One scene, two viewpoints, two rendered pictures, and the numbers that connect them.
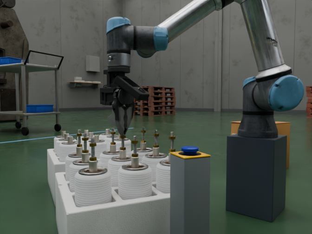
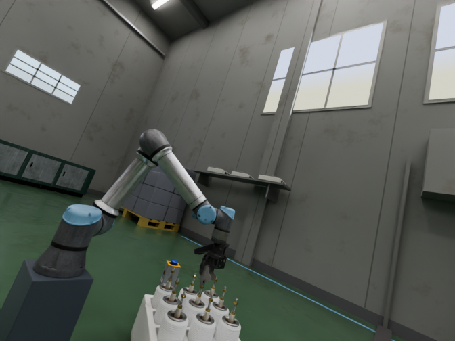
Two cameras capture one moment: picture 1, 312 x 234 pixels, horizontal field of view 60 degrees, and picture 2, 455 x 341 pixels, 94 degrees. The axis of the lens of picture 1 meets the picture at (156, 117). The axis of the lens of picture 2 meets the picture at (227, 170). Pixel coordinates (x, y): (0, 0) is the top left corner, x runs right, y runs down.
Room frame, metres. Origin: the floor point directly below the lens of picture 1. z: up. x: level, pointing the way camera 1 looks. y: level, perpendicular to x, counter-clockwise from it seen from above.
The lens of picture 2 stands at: (1.92, 0.10, 0.67)
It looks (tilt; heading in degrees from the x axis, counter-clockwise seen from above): 11 degrees up; 182
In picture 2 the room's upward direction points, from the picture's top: 17 degrees clockwise
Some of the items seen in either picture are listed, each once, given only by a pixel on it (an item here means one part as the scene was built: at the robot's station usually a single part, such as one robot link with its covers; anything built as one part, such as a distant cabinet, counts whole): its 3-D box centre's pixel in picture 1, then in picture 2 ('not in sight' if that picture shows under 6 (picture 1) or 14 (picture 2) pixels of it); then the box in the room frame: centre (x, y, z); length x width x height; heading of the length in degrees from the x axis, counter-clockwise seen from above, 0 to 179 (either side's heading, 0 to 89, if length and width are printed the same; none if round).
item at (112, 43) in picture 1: (119, 37); (224, 218); (0.87, 0.12, 0.64); 0.09 x 0.08 x 0.11; 97
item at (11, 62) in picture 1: (22, 94); not in sight; (3.86, 1.91, 0.53); 1.14 x 0.66 x 1.07; 57
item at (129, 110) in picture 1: (122, 120); (206, 277); (0.89, 0.11, 0.38); 0.06 x 0.03 x 0.09; 57
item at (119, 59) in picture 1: (118, 61); (220, 235); (0.87, 0.12, 0.56); 0.08 x 0.08 x 0.05
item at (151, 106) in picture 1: (154, 100); not in sight; (8.60, 0.05, 0.44); 1.26 x 0.85 x 0.88; 140
